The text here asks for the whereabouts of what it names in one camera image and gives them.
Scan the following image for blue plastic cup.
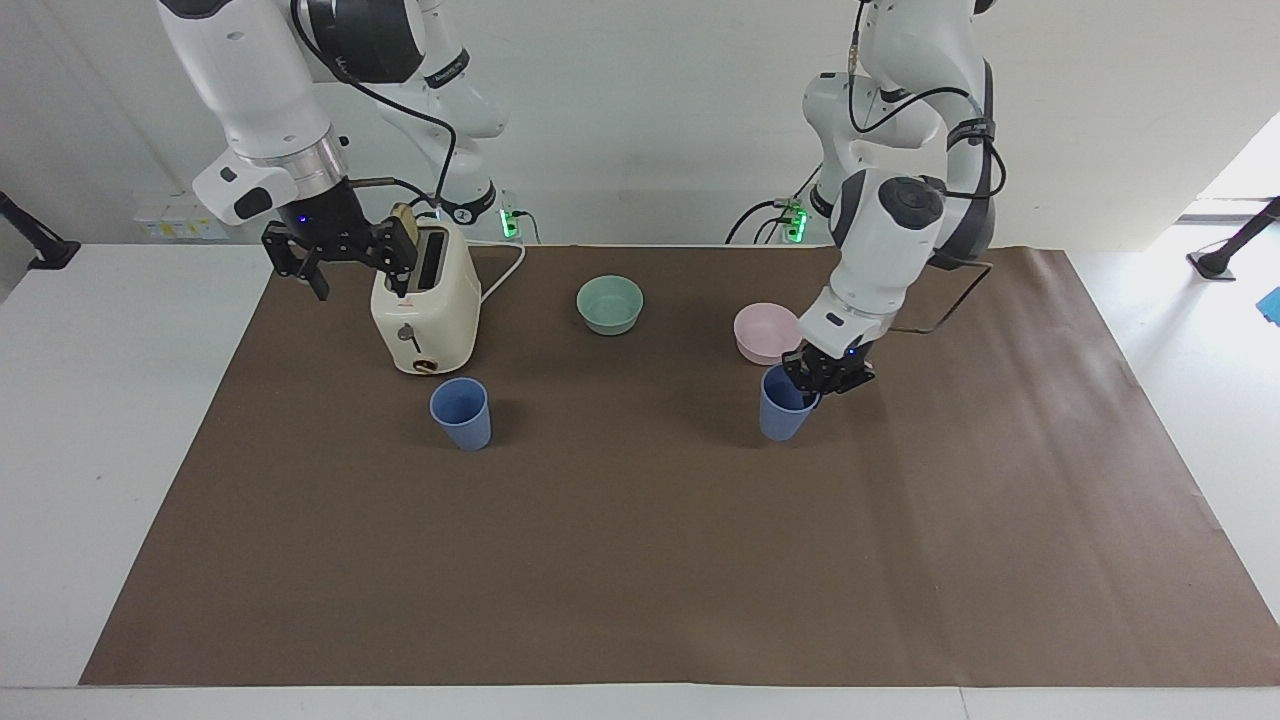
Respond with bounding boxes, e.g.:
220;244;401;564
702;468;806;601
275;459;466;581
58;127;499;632
430;377;493;452
759;363;822;443

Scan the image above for white toaster cable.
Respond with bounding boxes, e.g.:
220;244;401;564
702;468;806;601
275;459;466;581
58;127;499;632
477;242;528;303

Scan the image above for pink bowl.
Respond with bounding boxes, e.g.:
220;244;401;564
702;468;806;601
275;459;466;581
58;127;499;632
733;302;804;366

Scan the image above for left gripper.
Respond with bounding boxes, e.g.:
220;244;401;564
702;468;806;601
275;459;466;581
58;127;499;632
782;341;879;410

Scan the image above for white wall socket strip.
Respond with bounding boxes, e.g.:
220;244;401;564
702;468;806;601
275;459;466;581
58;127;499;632
133;203;218;242

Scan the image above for black stand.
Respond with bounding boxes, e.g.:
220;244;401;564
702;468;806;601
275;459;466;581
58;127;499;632
0;191;82;272
1186;196;1280;280

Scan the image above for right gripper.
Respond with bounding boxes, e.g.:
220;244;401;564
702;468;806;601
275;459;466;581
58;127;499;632
261;177;420;302

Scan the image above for green bowl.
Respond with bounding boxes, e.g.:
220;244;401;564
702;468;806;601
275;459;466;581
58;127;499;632
576;275;645;337

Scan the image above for cream toaster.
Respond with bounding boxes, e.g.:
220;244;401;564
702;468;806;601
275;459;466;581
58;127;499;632
370;221;483;377

